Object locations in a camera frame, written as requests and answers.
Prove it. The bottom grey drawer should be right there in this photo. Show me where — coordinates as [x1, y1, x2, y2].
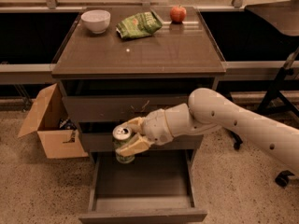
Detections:
[79, 150, 207, 224]

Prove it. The grey drawer cabinet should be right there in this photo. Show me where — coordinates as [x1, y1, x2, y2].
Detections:
[50, 6, 227, 166]

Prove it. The green chip bag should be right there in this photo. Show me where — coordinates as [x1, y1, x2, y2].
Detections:
[116, 11, 163, 39]

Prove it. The red apple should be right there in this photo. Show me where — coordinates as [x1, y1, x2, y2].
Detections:
[170, 6, 187, 23]

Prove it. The middle grey drawer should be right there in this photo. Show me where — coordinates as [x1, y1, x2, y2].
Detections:
[79, 121, 203, 152]

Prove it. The white ceramic bowl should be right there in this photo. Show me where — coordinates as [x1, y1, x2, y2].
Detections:
[81, 9, 110, 34]

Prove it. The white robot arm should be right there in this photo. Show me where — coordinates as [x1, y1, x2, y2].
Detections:
[116, 88, 299, 175]

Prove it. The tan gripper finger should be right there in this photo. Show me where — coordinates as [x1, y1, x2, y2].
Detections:
[121, 117, 144, 133]
[117, 133, 153, 157]

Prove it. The black office chair base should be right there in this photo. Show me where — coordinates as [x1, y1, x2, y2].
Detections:
[275, 170, 293, 188]

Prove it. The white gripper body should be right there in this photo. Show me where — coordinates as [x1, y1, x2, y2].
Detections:
[142, 109, 173, 146]

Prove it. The green soda can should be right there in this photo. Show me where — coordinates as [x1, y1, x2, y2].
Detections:
[112, 126, 135, 164]

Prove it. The open cardboard box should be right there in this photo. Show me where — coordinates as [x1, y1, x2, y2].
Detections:
[18, 84, 88, 159]

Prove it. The grey drawer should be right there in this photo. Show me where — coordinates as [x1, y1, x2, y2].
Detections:
[79, 121, 203, 152]
[61, 77, 213, 122]
[79, 150, 207, 224]

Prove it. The top grey drawer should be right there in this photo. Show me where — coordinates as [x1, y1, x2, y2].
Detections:
[61, 77, 213, 122]

